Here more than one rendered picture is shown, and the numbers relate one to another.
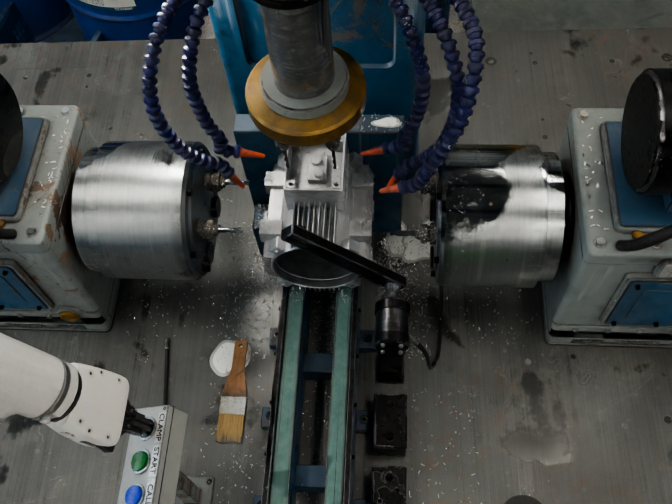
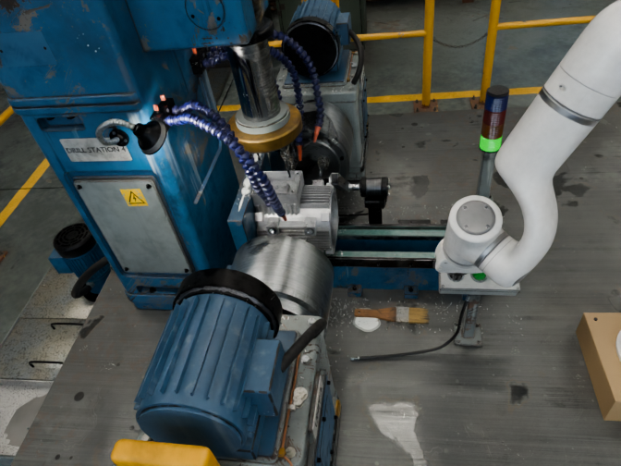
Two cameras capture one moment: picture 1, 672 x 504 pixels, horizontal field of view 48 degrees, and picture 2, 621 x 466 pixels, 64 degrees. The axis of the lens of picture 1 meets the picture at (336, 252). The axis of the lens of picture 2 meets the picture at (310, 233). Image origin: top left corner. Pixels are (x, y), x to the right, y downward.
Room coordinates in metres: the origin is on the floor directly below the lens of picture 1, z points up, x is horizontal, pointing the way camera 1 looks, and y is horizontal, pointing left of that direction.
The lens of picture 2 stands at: (0.58, 1.05, 1.94)
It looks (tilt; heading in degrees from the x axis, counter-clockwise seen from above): 44 degrees down; 276
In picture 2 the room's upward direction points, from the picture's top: 10 degrees counter-clockwise
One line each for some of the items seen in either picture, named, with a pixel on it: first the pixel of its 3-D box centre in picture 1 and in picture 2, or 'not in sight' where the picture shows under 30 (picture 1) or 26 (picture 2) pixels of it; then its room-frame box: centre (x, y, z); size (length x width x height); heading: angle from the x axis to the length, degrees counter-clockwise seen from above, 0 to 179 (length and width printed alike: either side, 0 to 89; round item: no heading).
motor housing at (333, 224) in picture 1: (319, 220); (298, 218); (0.72, 0.02, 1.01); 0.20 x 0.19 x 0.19; 171
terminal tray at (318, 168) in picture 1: (317, 172); (279, 192); (0.75, 0.02, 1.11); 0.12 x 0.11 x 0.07; 171
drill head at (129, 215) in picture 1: (125, 210); (273, 316); (0.77, 0.37, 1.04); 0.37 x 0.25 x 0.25; 81
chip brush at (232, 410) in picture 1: (235, 390); (391, 314); (0.49, 0.22, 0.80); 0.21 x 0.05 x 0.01; 170
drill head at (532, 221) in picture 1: (506, 216); (313, 142); (0.66, -0.31, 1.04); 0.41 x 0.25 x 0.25; 81
